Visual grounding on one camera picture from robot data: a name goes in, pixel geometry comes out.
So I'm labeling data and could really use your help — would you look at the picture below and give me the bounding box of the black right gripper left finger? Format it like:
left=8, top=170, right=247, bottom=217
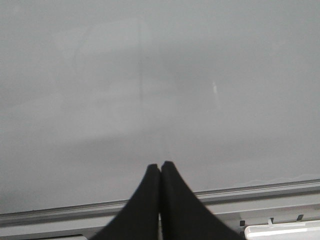
left=91, top=164, right=161, bottom=240

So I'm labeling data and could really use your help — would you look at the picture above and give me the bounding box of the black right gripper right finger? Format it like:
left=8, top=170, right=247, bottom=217
left=160, top=161, right=244, bottom=240

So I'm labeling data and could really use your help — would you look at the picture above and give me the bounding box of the white whiteboard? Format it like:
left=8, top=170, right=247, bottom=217
left=0, top=0, right=320, bottom=240

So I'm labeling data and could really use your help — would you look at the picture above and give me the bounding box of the white plastic tray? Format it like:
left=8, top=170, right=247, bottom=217
left=244, top=220, right=320, bottom=240

